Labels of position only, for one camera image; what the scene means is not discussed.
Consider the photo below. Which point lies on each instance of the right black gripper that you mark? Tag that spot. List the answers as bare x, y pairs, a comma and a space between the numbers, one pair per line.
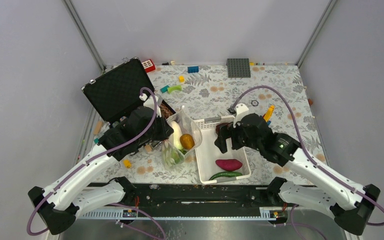
228, 131

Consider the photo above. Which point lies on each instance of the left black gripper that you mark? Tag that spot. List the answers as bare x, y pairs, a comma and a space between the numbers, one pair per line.
166, 131

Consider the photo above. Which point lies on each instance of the purple sweet potato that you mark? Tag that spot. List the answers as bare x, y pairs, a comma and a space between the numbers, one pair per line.
229, 165

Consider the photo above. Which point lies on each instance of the white radish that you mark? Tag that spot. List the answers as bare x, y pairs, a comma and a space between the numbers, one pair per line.
175, 137

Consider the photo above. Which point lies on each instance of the green cabbage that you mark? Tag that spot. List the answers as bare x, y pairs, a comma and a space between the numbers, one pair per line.
171, 156

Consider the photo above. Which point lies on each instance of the clear zip top bag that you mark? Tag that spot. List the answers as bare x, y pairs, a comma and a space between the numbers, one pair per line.
187, 125

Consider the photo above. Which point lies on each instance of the brown potato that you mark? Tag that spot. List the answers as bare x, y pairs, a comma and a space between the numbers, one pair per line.
187, 141

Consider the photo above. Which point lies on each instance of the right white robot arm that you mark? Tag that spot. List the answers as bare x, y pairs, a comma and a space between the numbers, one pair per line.
348, 203

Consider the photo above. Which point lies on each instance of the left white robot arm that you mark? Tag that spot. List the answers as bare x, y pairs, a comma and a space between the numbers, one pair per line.
61, 203

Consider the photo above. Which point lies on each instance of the yellow blue toy vehicle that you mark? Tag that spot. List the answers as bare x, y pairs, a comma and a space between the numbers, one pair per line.
267, 116

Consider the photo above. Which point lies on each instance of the black open case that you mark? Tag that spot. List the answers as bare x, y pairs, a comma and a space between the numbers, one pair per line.
116, 93

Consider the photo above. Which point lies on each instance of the teal block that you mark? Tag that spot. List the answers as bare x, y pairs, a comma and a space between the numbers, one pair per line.
165, 89

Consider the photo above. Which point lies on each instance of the yellow small toy piece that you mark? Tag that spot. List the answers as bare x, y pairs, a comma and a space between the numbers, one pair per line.
127, 163

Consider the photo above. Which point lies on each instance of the green chili pepper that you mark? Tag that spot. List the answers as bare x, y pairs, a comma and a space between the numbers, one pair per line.
227, 174

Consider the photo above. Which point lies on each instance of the white perforated plastic basket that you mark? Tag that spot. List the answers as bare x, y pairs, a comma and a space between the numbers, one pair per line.
207, 153

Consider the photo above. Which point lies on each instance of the green curved block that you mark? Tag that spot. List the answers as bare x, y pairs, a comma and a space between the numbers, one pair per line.
171, 89

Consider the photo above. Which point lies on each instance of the red white toy block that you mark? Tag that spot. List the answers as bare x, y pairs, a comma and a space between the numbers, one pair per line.
148, 66

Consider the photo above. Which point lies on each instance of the yellow small block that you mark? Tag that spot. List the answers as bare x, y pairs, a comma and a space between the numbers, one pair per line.
181, 79

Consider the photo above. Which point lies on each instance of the grey lego baseplate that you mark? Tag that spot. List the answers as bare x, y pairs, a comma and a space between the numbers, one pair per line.
238, 68

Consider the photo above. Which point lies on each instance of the blue lego brick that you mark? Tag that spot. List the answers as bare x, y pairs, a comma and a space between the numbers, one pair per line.
192, 69

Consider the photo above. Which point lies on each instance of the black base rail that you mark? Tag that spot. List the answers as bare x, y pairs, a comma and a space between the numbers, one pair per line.
196, 200

